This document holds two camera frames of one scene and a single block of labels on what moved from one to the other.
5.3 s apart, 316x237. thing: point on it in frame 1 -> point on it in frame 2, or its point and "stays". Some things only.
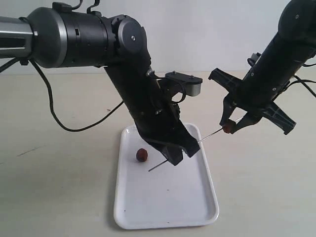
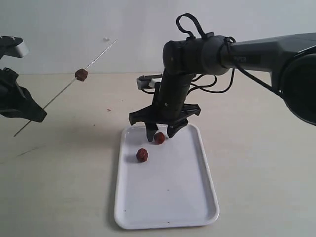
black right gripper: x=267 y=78 -> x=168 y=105
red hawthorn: x=141 y=154 stays
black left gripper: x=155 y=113 -> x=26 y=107
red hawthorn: x=227 y=128 -> x=81 y=74
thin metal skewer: x=198 y=141 -> x=66 y=87
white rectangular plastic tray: x=155 y=193 stays
